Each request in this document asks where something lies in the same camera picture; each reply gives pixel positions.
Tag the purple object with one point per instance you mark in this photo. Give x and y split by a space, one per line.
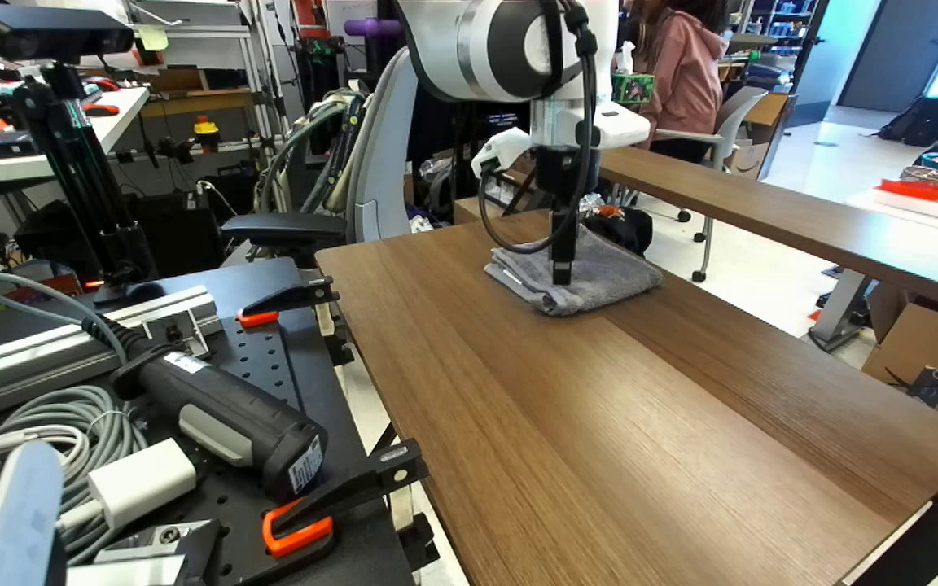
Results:
373 32

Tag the black camera tripod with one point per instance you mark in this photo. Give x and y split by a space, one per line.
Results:
78 185

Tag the aluminium profile rail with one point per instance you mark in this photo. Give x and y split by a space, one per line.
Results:
46 345

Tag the white power adapter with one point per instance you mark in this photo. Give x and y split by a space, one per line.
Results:
144 482

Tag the grey office chair black seat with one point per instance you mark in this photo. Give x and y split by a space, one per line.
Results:
381 163

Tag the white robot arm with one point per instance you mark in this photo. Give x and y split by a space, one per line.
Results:
470 49

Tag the black cylindrical device with label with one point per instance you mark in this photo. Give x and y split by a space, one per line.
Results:
234 417

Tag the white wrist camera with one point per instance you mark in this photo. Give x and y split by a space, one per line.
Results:
503 152

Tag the white desk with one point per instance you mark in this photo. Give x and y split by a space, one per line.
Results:
110 117

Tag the black stereo camera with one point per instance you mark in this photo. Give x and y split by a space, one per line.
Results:
41 32

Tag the red object on table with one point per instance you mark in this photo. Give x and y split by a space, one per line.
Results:
914 190

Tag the blue grey blurred post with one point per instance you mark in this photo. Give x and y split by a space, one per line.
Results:
16 523

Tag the yellow small object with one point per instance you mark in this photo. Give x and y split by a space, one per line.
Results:
205 130

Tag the black bag on floor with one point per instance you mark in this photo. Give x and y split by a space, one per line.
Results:
626 230

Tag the white chair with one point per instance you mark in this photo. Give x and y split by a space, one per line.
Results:
741 110

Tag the silver metal bracket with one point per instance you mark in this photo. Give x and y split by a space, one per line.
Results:
188 329

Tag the black and white box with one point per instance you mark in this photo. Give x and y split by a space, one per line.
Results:
181 554

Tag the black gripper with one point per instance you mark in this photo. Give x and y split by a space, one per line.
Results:
566 179

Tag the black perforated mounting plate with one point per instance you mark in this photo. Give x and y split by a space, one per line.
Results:
260 362

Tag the person in pink hoodie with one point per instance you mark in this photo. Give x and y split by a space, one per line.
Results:
685 77

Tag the grey towel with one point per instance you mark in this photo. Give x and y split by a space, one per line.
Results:
611 278

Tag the large cardboard box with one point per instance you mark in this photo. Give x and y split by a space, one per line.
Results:
927 345

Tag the long wooden table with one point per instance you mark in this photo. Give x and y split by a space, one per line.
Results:
796 217

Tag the green patterned bag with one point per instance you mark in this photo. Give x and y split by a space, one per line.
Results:
631 89

